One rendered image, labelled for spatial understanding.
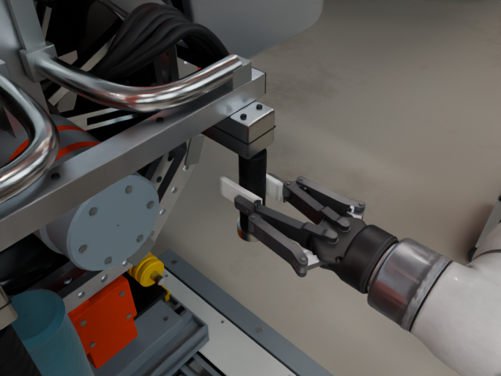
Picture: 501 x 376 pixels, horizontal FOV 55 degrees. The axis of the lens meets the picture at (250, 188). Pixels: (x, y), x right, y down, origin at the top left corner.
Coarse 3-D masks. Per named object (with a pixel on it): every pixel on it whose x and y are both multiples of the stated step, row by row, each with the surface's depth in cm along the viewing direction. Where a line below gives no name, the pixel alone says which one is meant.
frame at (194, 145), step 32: (128, 0) 60; (160, 0) 64; (160, 64) 75; (192, 64) 74; (160, 160) 85; (192, 160) 85; (160, 192) 84; (160, 224) 86; (32, 288) 78; (64, 288) 78; (96, 288) 81
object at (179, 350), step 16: (176, 304) 131; (192, 320) 127; (176, 336) 124; (192, 336) 121; (208, 336) 127; (160, 352) 121; (176, 352) 118; (192, 352) 125; (144, 368) 117; (160, 368) 115; (176, 368) 122
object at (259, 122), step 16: (240, 112) 56; (256, 112) 56; (272, 112) 57; (208, 128) 59; (224, 128) 57; (240, 128) 55; (256, 128) 55; (272, 128) 58; (224, 144) 59; (240, 144) 57; (256, 144) 57
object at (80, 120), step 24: (72, 0) 79; (96, 0) 70; (48, 24) 65; (72, 24) 88; (96, 24) 81; (120, 24) 73; (96, 48) 73; (144, 72) 80; (48, 96) 70; (72, 120) 75; (96, 120) 79; (120, 120) 82; (144, 168) 89; (24, 240) 86; (0, 264) 80; (24, 264) 81; (48, 264) 82
